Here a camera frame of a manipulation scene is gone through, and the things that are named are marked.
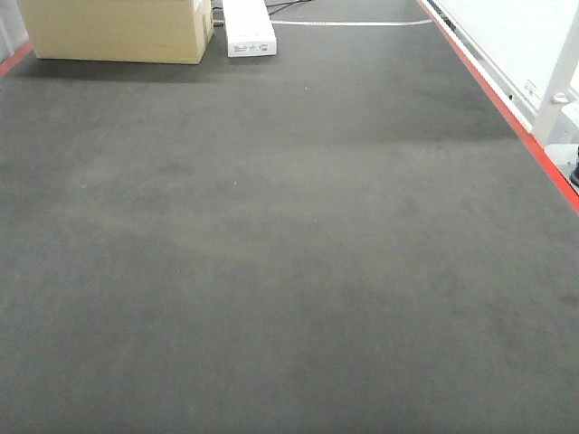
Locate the cardboard box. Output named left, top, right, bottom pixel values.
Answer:
left=17, top=1, right=214, bottom=64

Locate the white support post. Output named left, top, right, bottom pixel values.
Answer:
left=531, top=7, right=578, bottom=147

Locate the long white box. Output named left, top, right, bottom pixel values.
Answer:
left=222, top=0, right=278, bottom=58

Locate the black floor cable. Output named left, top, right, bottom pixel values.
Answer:
left=264, top=0, right=313, bottom=17

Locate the red white conveyor side rail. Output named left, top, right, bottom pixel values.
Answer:
left=420, top=1, right=578, bottom=209

